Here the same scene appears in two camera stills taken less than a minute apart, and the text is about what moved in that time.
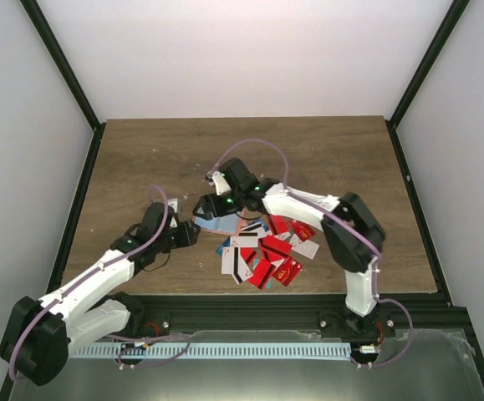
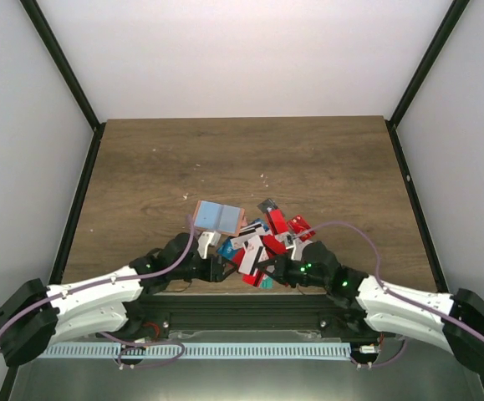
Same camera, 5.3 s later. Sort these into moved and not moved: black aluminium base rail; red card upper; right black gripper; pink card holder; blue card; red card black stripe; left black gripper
Moved: left black gripper; right black gripper
Not moved: pink card holder; red card black stripe; black aluminium base rail; blue card; red card upper
